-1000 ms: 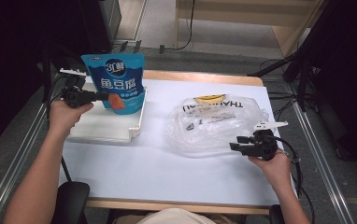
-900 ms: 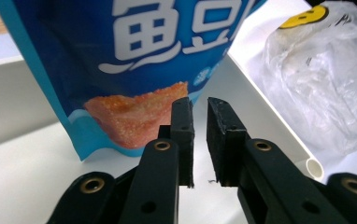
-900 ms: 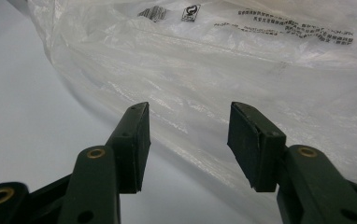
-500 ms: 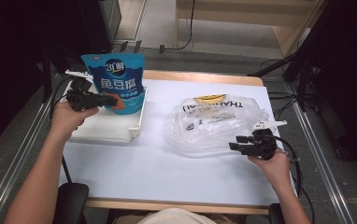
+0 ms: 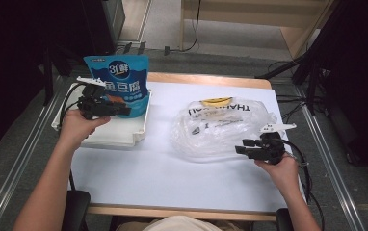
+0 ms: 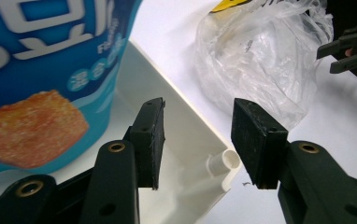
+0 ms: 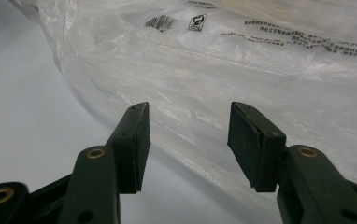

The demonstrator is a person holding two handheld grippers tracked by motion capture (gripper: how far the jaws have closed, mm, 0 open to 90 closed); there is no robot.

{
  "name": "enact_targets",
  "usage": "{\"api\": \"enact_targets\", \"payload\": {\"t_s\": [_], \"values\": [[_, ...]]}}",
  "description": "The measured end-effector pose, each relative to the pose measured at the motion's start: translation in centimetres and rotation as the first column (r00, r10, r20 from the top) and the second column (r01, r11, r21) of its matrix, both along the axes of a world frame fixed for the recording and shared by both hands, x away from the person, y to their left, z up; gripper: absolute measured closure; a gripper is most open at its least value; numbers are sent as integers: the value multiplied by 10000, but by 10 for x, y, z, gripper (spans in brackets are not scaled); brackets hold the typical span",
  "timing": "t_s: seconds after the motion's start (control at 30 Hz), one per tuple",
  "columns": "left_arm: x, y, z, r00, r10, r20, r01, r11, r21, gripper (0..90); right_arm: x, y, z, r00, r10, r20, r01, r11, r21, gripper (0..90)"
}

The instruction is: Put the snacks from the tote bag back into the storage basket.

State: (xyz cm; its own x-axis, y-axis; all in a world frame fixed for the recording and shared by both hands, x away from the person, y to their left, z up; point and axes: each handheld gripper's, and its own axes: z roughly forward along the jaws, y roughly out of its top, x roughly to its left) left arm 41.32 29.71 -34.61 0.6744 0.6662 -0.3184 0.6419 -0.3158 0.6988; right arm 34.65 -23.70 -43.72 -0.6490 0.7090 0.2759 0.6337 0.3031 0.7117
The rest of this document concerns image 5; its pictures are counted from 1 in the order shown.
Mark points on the black metal stand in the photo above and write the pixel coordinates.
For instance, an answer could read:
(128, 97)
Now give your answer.
(312, 77)
(47, 77)

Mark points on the white plastic bin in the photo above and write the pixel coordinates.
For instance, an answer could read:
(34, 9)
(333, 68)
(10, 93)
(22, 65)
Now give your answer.
(121, 131)

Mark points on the wooden shelf frame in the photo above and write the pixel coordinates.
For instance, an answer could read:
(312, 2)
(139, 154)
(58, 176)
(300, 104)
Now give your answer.
(236, 19)

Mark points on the person's left hand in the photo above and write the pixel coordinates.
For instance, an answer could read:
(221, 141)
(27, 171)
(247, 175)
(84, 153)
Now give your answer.
(79, 128)

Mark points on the black cabinet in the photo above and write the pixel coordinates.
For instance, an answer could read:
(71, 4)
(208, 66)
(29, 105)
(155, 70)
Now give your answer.
(92, 25)

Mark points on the blue snack pouch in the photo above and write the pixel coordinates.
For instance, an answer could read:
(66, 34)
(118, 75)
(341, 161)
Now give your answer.
(124, 73)

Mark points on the black chair armrest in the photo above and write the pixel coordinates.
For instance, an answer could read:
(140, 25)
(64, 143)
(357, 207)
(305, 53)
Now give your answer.
(76, 208)
(284, 219)

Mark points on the dark floor bracket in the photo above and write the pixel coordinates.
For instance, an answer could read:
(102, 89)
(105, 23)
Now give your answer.
(127, 47)
(141, 47)

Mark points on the clear plastic bag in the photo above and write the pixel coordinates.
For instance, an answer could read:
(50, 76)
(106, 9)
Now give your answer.
(220, 131)

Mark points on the person's right hand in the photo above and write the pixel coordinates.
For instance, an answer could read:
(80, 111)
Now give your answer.
(281, 174)

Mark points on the person's beige clothing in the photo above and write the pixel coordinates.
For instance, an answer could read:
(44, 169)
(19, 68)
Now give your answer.
(178, 224)

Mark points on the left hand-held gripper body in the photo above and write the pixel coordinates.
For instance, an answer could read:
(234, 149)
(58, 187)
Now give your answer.
(93, 102)

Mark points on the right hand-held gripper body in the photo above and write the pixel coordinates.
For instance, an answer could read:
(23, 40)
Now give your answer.
(268, 147)

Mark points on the metal floor rail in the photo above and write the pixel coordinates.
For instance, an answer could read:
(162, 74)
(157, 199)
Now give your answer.
(18, 160)
(329, 163)

